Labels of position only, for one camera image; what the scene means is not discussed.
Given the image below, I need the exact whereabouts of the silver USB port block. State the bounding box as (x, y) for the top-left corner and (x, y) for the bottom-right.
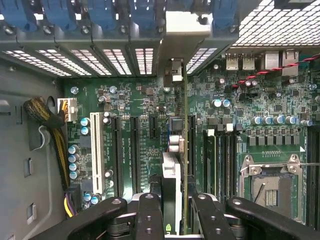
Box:
(242, 53), (256, 71)
(225, 53), (241, 71)

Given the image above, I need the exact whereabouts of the long black expansion slot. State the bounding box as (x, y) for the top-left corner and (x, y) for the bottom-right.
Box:
(187, 114), (197, 177)
(111, 115), (124, 199)
(129, 116), (141, 195)

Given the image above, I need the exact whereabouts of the yellow purple wire bundle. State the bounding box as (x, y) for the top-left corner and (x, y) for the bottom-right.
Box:
(63, 184), (82, 219)

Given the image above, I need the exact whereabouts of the open black silver PC case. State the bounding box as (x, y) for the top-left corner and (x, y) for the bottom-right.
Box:
(0, 0), (320, 240)

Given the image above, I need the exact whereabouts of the short black expansion slot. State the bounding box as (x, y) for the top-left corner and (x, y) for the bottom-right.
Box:
(149, 115), (159, 140)

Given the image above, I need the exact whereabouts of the CPU socket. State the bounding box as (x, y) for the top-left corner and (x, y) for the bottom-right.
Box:
(238, 153), (307, 210)

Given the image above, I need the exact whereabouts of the red black twisted wire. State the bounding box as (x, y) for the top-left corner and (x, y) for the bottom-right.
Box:
(231, 55), (320, 89)

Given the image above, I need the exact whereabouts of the white expansion slot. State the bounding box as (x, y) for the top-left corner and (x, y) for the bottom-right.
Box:
(89, 111), (105, 195)

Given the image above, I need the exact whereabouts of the black yellow power wire bundle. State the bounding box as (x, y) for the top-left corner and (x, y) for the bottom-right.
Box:
(23, 96), (78, 191)

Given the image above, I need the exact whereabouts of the black RAM slot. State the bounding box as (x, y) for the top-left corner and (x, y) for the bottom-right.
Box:
(307, 127), (316, 226)
(230, 123), (237, 198)
(217, 124), (225, 198)
(314, 127), (320, 230)
(224, 123), (231, 198)

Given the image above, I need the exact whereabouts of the silver network port block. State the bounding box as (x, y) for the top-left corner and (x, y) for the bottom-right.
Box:
(264, 50), (280, 71)

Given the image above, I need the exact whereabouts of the blue card retainer latch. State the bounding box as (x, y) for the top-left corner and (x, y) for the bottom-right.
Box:
(129, 0), (161, 32)
(211, 0), (239, 30)
(41, 0), (78, 32)
(86, 0), (119, 32)
(0, 0), (29, 33)

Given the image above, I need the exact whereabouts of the green motherboard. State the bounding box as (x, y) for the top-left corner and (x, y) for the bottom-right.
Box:
(62, 47), (320, 229)

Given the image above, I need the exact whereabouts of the silver tall port block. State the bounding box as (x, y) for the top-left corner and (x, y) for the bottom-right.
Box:
(282, 49), (300, 76)

